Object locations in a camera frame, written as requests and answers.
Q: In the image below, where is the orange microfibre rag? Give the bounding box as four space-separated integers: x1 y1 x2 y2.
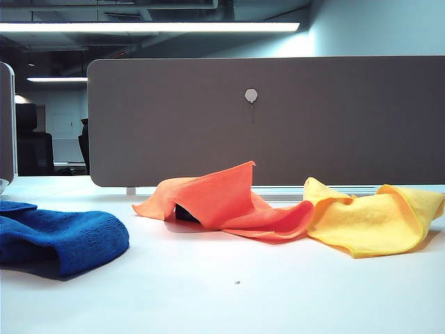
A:
131 159 316 244

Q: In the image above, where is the Rubik's cube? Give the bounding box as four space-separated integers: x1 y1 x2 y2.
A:
175 202 203 223

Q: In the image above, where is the yellow microfibre rag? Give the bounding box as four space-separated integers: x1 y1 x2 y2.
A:
304 176 445 260

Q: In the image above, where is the blue terry rag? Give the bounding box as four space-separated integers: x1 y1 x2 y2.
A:
0 200 130 278

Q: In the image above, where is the grey desk divider panel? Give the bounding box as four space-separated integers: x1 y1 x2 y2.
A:
86 55 445 189

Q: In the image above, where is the dark narrow chair back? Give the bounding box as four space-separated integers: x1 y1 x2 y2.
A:
77 118 90 175

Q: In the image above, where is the long ceiling light strip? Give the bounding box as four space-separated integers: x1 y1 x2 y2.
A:
0 22 300 33

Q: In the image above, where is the short ceiling light strip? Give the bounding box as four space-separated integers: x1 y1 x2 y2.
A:
26 77 88 83

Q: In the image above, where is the black office chair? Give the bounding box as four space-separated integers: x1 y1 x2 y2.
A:
15 103 56 177

